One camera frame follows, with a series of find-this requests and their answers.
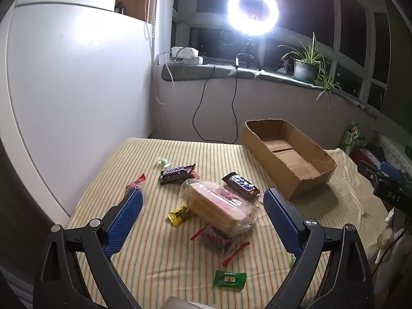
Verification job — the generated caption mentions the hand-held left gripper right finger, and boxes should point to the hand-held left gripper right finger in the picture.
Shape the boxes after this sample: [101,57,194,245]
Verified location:
[263,187,375,309]

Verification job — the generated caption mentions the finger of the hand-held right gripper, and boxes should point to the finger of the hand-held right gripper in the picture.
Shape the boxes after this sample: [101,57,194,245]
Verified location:
[381,164,407,179]
[357,160,385,182]

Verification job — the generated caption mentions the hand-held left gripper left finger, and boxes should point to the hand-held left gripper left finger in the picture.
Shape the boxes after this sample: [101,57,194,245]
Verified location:
[34,189,144,309]

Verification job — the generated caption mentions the clear snack packet red ends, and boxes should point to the clear snack packet red ends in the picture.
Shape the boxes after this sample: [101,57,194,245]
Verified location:
[191,225,251,267]
[125,173,147,194]

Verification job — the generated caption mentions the chocolate bar blue white print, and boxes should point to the chocolate bar blue white print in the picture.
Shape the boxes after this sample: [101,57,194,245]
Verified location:
[221,172,261,203]

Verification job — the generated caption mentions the yellow candy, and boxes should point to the yellow candy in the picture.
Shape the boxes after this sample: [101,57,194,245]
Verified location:
[167,204,194,227]

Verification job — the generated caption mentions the brown cardboard box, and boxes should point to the brown cardboard box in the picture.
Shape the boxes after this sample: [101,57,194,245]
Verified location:
[241,119,337,201]

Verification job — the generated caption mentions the bagged sliced bread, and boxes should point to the bagged sliced bread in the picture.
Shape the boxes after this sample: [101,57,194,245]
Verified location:
[181,178,261,235]

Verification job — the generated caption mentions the dark brown chocolate bar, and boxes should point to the dark brown chocolate bar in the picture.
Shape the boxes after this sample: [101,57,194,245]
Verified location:
[160,164,196,185]

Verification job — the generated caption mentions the person's right hand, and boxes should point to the person's right hand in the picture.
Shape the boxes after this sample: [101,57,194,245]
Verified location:
[376,208,404,264]

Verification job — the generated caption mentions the person's left hand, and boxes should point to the person's left hand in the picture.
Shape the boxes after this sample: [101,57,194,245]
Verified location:
[162,296,210,309]

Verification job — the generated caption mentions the red box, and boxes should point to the red box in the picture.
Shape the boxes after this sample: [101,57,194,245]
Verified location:
[351,148,380,168]

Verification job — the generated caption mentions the white lace cloth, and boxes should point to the white lace cloth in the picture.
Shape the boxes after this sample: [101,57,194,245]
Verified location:
[378,133,412,169]

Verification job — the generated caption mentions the green printed bag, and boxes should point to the green printed bag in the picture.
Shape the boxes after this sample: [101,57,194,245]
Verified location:
[340,122,367,152]

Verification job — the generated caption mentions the striped yellow blanket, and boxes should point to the striped yellow blanket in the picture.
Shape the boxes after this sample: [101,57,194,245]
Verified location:
[66,138,390,309]

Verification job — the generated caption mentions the dark green curtain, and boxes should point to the dark green curtain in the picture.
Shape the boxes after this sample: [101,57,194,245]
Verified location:
[383,0,412,129]

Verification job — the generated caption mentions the green plant pot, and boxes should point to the green plant pot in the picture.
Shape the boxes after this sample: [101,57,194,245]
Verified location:
[294,59,317,82]

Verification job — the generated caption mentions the white wardrobe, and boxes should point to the white wardrobe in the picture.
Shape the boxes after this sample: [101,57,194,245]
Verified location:
[0,2,155,219]

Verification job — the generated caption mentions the spider plant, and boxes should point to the spider plant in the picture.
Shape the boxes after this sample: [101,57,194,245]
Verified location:
[278,32,342,108]

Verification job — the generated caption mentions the small purple potted plant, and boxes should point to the small purple potted plant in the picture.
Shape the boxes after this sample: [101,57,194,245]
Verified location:
[277,56,295,73]

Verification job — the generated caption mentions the black tripod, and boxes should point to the black tripod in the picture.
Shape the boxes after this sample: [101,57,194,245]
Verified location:
[236,37,263,71]

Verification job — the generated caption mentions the white power strip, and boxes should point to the white power strip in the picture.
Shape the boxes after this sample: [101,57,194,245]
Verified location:
[175,56,210,65]

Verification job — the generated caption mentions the white power adapter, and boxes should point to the white power adapter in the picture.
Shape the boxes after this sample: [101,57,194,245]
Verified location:
[171,47,198,59]

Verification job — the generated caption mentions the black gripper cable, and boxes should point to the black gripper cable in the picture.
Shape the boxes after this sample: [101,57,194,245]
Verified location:
[373,228,406,264]

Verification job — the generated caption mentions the black cable with inline switch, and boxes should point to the black cable with inline switch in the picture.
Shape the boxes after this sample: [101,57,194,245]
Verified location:
[231,53,255,145]

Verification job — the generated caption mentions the white cable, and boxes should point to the white cable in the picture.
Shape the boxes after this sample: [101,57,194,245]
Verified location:
[155,53,176,105]

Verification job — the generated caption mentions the black power cable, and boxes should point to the black power cable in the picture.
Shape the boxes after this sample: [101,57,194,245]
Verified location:
[192,64,240,145]

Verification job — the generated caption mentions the ring light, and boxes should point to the ring light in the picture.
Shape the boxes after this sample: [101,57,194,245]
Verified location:
[227,0,280,36]

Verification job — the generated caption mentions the white blind cords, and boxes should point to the white blind cords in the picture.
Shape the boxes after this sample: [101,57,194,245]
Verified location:
[144,0,159,39]

